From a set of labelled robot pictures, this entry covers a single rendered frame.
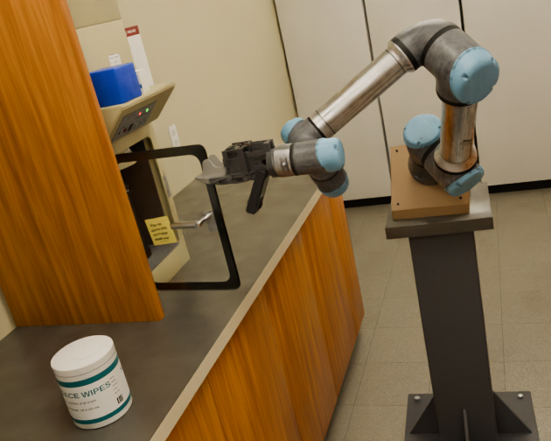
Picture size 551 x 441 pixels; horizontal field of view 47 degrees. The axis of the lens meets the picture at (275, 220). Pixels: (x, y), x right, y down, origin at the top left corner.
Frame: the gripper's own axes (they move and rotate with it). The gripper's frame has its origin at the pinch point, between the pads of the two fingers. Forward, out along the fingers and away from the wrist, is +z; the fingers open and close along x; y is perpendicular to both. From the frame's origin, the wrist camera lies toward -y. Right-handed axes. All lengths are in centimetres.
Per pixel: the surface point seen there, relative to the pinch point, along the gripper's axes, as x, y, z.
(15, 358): 19, -37, 58
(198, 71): -171, 8, 73
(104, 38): -25, 36, 31
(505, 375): -102, -131, -61
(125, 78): -12.2, 25.8, 19.8
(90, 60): -15.5, 31.6, 30.5
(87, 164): 2.8, 8.6, 28.0
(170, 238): -4.3, -16.1, 15.7
